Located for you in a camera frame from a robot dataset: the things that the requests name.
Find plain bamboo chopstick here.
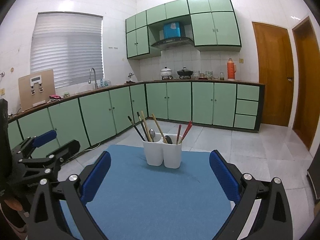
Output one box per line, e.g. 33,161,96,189
140,110,152,142
151,113,168,144

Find metal spoon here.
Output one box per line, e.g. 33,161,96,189
149,129,156,142

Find black plastic spoon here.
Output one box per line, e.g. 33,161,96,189
165,135,172,144

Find red handled chopstick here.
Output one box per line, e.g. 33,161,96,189
179,121,193,144
176,124,182,145

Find green lower kitchen cabinets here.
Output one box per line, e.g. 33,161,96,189
8,80,265,158

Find green kitchen cabinets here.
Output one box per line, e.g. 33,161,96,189
8,80,265,158
125,0,242,60

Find chrome kitchen faucet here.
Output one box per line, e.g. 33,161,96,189
88,68,98,89

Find green upper kitchen cabinets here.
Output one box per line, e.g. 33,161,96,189
125,0,242,60

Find person's left hand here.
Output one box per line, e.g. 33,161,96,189
1,198,25,231

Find pink cloth on counter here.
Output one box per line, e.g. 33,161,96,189
49,95,62,101

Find brown cardboard box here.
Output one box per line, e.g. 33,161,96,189
18,69,56,111

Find black glass cabinet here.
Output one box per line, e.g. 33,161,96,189
307,151,320,202

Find blue table mat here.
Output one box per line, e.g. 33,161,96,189
60,144,233,240

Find white double utensil holder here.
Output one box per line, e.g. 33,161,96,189
143,141,182,169

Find white window blind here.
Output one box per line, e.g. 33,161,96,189
30,12,104,88

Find wooden door right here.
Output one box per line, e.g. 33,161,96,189
292,17,319,150

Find wooden door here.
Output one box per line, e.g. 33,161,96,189
292,17,319,150
252,22,293,127

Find white cooking pot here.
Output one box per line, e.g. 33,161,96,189
161,66,173,80

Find black wok with lid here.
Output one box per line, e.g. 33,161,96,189
177,67,193,79

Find black range hood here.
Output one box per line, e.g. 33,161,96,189
151,37,194,50

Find blue box above hood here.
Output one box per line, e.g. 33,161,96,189
163,22,181,39

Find wooden door left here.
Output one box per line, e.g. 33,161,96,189
252,22,293,127

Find orange thermos flask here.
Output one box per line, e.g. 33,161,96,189
227,58,236,80

